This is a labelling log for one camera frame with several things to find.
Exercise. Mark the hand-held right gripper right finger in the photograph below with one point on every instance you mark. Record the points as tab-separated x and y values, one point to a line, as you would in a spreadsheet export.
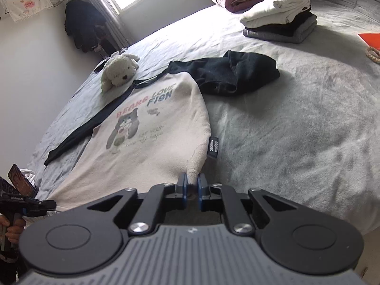
199	194

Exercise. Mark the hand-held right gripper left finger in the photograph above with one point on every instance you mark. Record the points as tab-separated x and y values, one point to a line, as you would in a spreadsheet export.
184	194

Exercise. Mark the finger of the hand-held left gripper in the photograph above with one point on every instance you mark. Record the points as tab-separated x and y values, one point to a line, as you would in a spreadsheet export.
44	205

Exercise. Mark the cream bear print sweatshirt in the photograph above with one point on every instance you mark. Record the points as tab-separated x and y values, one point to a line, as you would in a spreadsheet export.
166	118

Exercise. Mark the black garment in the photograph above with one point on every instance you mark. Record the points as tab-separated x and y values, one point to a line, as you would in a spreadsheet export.
237	74
297	20

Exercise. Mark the person's left hand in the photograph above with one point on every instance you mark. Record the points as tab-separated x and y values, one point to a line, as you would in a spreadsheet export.
14	231

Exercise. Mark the white plush dog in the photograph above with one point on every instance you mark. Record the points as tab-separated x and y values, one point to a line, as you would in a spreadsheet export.
118	71

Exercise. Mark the black phone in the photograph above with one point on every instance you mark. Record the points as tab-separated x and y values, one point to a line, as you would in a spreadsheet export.
100	66

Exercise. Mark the grey folded garment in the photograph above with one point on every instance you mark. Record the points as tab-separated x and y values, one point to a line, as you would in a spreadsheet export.
291	37

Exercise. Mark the hanging black coats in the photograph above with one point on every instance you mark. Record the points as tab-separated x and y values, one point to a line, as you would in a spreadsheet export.
80	23

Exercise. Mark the white air conditioner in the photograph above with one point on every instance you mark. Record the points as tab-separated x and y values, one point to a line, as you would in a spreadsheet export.
3	6

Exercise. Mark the white printed cover cloth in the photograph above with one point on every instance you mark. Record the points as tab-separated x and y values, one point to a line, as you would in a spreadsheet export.
29	4

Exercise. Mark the black folded garment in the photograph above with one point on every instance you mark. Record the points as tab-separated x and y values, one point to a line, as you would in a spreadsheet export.
297	20

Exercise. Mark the white folded garment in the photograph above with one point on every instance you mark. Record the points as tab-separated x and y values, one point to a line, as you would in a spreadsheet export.
273	9

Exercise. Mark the dark object at bed corner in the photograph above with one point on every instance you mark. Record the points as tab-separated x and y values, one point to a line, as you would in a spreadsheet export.
98	3

